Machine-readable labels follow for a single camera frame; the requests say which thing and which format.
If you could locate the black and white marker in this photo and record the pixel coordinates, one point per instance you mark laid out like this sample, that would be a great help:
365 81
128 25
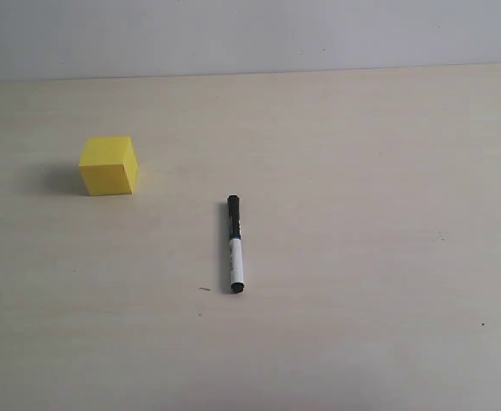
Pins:
237 280

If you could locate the yellow foam cube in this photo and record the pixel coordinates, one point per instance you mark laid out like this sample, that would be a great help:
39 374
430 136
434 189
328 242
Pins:
109 166

